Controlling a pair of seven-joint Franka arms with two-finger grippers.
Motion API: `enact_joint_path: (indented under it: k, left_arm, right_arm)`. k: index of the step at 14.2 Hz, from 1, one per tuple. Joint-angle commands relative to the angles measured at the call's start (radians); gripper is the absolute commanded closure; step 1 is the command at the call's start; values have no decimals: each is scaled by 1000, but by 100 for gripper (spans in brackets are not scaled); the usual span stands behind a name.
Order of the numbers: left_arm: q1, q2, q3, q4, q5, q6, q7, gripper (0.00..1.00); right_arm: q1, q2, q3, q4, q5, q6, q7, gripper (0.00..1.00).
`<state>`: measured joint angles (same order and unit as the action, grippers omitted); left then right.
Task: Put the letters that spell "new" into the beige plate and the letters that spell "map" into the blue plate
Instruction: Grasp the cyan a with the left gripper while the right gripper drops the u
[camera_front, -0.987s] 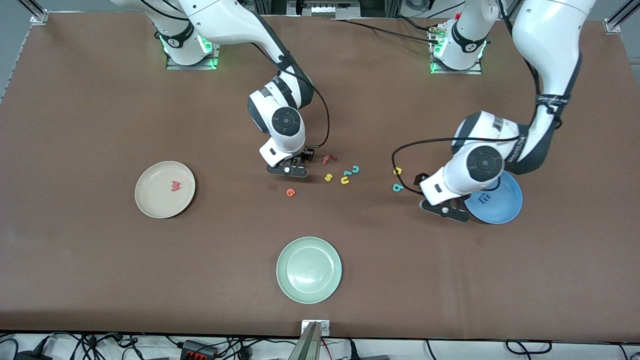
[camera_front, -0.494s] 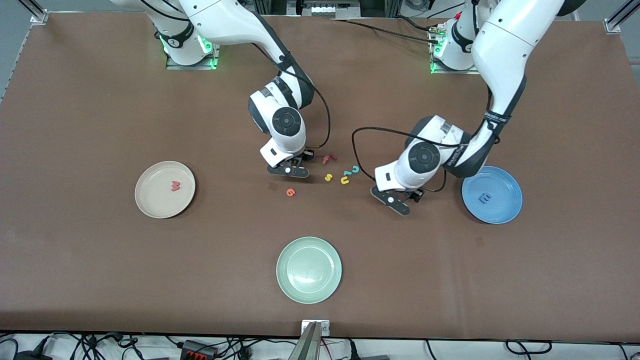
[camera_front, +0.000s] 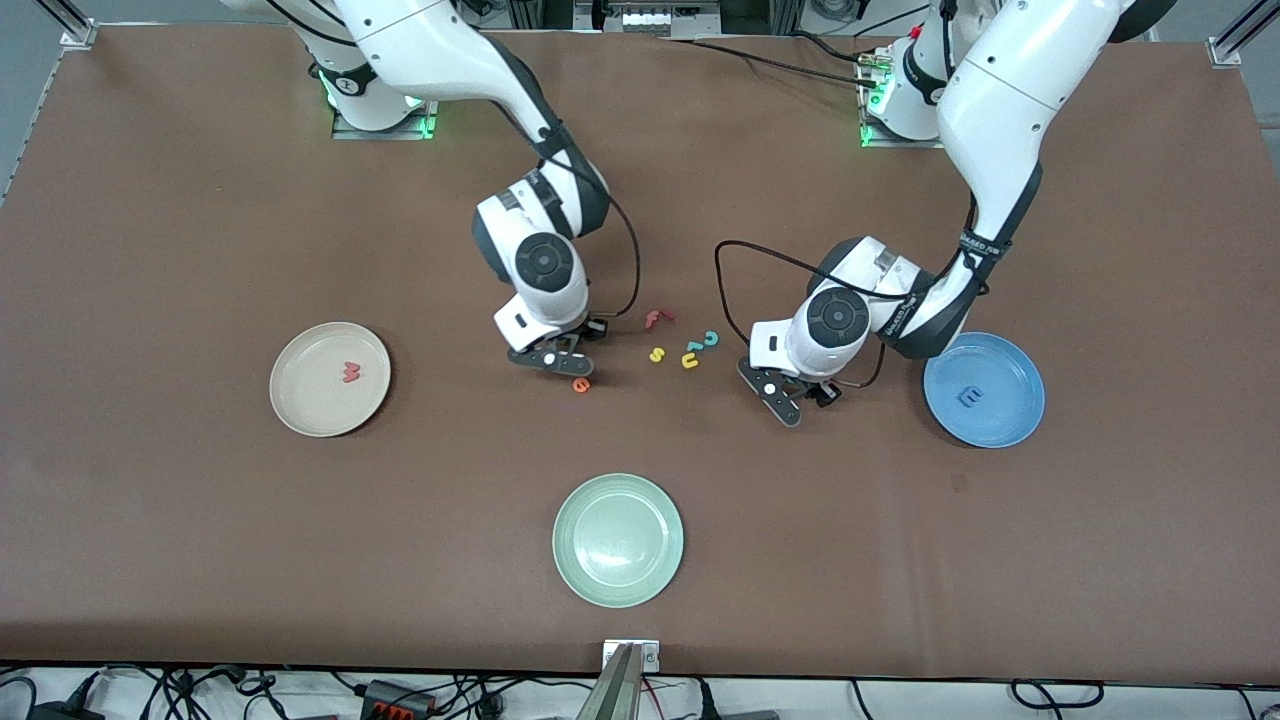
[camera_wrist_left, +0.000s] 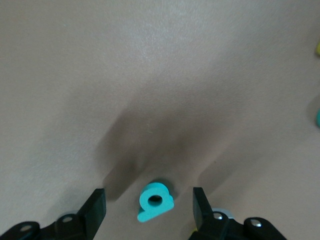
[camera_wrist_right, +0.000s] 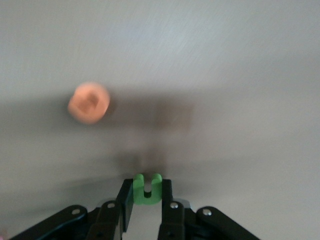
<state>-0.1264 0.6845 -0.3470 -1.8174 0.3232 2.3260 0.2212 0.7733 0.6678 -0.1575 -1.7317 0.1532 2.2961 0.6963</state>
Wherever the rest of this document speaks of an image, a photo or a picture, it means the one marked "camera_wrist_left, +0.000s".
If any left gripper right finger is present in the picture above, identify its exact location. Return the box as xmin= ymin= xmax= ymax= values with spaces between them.
xmin=189 ymin=186 xmax=289 ymax=240

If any teal foam letter b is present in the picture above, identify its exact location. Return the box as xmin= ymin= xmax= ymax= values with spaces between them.
xmin=136 ymin=181 xmax=175 ymax=224

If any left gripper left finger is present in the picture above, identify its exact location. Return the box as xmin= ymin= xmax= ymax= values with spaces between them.
xmin=0 ymin=188 xmax=108 ymax=240

